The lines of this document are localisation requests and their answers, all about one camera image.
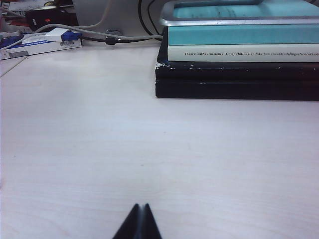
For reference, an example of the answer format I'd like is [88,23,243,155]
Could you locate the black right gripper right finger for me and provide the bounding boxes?
[142,203,162,239]

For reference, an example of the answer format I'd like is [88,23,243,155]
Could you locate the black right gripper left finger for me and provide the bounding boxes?
[112,203,142,239]

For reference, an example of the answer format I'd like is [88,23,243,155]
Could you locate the digital weighing scale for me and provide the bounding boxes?
[155,26,319,82]

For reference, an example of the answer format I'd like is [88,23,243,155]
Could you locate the white and blue carton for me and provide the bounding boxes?
[0,31,83,61]

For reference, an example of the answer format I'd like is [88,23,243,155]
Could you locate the white adapter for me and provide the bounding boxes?
[46,27,68,42]

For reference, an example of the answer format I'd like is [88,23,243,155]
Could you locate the teal book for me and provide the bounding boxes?
[168,0,319,46]

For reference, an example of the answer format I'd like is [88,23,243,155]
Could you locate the grey desk divider panel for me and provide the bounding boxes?
[72,0,165,37]

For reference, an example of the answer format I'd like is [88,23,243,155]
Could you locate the AOC monitor with silver stand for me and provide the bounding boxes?
[159,0,319,27]

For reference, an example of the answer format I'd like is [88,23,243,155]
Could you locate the black cable with ferrite bead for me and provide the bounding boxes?
[79,34,163,46]

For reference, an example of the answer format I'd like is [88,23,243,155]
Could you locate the grey cable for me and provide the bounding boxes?
[34,23,164,45]

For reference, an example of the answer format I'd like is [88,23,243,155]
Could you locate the black monitor cable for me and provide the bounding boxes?
[147,0,165,35]
[138,0,160,35]

